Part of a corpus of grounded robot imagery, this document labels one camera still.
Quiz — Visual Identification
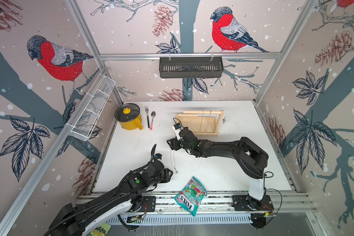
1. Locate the black hanging wire basket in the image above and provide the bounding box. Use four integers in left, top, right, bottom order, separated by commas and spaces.
159, 57, 224, 79

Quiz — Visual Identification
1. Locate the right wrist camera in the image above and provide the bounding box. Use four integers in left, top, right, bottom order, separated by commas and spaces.
173, 123, 183, 140

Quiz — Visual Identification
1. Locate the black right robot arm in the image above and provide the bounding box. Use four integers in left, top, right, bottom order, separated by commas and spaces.
167, 127, 268, 210

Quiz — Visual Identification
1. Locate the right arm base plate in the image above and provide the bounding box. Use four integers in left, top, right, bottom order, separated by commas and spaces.
232, 195, 274, 211

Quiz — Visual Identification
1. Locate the wooden jewelry display stand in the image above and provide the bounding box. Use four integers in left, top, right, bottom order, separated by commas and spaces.
176, 110, 224, 137

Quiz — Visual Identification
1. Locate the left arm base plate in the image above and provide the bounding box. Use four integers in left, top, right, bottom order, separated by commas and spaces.
128, 196, 156, 213

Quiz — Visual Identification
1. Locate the fork with green handle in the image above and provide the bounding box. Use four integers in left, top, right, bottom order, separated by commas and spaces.
145, 105, 150, 129

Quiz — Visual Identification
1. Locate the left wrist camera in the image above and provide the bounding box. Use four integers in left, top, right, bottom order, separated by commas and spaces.
151, 153, 162, 162

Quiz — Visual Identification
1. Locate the yellow green paper packet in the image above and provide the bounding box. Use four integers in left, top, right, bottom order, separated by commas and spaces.
89, 223, 111, 236

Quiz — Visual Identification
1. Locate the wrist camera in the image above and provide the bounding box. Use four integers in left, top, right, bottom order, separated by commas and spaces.
151, 153, 162, 162
173, 123, 183, 140

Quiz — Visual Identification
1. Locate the spoon with pink handle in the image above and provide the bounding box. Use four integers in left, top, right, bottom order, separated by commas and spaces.
150, 111, 156, 131

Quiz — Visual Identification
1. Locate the white wire mesh shelf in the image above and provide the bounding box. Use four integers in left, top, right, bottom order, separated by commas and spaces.
69, 74, 116, 142

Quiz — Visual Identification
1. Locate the green Foxs candy bag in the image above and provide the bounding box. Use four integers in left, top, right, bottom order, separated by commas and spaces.
174, 177, 207, 216

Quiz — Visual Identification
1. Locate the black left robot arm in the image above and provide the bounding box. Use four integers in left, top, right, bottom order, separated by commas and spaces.
44, 145, 173, 236

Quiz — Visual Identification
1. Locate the yellow pot with glass lid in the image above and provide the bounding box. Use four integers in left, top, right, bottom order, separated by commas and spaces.
115, 103, 143, 130

